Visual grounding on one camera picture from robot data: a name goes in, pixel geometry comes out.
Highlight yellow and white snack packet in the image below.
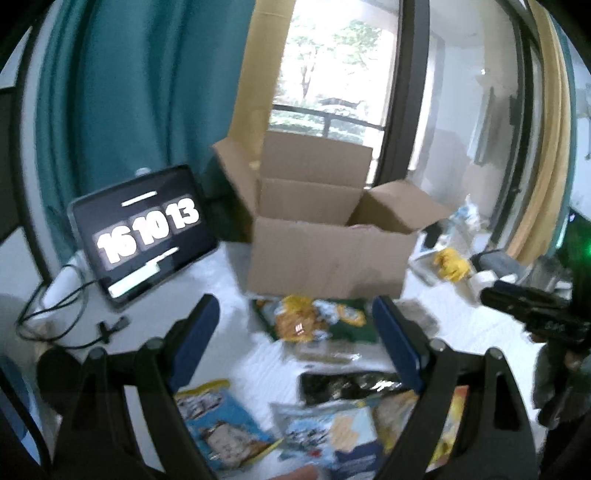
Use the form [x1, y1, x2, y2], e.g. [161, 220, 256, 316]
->
[429, 385, 469, 472]

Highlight cardboard box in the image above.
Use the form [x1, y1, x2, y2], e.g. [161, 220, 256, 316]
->
[211, 130, 455, 301]

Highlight white plastic stand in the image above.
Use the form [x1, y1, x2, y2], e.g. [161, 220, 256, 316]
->
[468, 270, 518, 305]

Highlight tablet with clock display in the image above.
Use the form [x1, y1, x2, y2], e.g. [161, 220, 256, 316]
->
[68, 164, 220, 309]

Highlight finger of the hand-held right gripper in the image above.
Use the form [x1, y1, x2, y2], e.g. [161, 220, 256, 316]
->
[479, 281, 571, 324]

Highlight green snack packet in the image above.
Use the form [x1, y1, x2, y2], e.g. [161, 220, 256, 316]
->
[252, 295, 379, 344]

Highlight blue cartoon snack packet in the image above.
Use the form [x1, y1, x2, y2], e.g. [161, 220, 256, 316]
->
[174, 379, 283, 472]

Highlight black cable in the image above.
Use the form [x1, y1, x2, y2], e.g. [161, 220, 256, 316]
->
[16, 268, 132, 349]

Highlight person's left hand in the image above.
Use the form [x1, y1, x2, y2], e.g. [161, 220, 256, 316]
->
[277, 465, 320, 480]

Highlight pale blue snack packet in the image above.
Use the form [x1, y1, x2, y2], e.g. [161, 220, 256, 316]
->
[270, 406, 384, 480]

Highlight teal curtain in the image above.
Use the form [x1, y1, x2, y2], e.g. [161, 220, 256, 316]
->
[34, 0, 259, 259]

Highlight grey fabric pouch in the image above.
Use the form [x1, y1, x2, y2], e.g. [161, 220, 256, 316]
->
[475, 251, 532, 278]

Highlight yellow plastic bag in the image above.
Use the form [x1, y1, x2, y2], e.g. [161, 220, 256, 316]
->
[431, 247, 472, 282]

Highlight black snack packet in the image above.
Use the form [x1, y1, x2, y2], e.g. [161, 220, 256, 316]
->
[298, 369, 407, 407]

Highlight white charger block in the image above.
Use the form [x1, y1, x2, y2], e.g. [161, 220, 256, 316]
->
[39, 264, 90, 319]

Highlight clear brown cracker packet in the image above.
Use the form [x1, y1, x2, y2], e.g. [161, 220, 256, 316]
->
[293, 342, 393, 370]

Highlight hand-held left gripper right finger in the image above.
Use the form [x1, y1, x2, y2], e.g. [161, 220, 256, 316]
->
[372, 295, 542, 480]

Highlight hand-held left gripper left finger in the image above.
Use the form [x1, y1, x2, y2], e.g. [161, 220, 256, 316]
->
[51, 293, 221, 480]

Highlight black round speaker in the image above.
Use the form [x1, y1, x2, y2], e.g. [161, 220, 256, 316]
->
[36, 348, 86, 407]

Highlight white woven basket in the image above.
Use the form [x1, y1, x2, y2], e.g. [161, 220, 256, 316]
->
[443, 196, 485, 252]

